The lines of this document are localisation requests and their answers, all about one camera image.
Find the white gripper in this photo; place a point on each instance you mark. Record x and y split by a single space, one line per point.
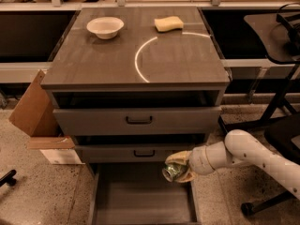
199 161

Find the yellow sponge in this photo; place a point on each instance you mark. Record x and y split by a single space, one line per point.
168 24

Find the grey middle drawer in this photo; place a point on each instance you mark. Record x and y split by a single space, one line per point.
134 148

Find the grey bottom drawer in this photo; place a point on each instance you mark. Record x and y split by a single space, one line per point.
138 194

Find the brown cardboard box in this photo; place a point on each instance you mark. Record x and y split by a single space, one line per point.
33 115

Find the grey drawer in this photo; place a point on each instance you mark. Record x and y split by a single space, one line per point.
138 194
136 113
134 148

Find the grey drawer cabinet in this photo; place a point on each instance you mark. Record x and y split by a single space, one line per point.
139 58

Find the crushed green can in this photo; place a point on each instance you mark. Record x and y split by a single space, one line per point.
174 171

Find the white bowl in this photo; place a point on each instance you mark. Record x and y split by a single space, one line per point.
105 27

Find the black chair wheel left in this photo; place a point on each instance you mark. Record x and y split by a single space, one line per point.
8 179

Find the grey top drawer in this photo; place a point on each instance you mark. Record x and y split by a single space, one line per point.
136 113

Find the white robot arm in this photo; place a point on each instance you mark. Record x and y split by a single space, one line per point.
238 148

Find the black office chair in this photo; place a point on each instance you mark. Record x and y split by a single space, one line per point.
284 135

